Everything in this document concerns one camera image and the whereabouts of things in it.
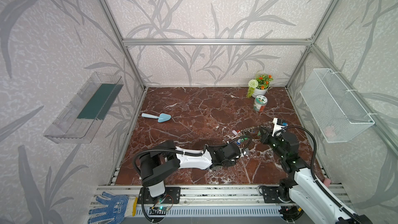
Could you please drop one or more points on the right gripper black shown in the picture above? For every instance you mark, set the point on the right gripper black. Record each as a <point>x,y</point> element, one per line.
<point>265,134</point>

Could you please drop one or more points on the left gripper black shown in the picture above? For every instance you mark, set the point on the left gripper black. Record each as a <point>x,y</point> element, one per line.
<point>241,152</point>

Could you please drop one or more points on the metal key ring plate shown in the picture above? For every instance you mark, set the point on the metal key ring plate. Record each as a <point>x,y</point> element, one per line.
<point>253,132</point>

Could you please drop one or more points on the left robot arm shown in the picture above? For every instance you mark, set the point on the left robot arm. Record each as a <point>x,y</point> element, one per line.
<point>156,164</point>

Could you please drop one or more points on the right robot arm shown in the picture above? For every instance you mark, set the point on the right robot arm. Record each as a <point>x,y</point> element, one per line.
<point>302,186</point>

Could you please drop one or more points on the small printed jar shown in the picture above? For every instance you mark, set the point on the small printed jar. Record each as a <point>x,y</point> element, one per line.
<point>260,103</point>

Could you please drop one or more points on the purple pink toy shovel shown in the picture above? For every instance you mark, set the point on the purple pink toy shovel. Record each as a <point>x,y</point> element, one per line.
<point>327,182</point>

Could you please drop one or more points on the potted artificial flower plant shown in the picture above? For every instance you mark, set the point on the potted artificial flower plant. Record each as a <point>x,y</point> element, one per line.
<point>259,85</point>

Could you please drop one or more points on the light blue toy shovel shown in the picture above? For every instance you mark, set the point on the light blue toy shovel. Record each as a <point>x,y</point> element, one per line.
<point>161,118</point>

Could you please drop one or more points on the blue dotted work glove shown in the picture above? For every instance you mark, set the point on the blue dotted work glove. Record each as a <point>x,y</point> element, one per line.
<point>114,209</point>

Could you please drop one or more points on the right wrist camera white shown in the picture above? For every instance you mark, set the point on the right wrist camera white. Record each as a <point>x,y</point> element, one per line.
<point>279,126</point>

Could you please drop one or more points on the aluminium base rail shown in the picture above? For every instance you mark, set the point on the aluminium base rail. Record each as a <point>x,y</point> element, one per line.
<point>217,200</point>

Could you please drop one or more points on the white wire mesh basket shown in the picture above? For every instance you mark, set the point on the white wire mesh basket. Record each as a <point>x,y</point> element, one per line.
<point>338,113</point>

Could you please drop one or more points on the clear plastic wall shelf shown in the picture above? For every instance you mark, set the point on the clear plastic wall shelf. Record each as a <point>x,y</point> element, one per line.
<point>79,122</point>

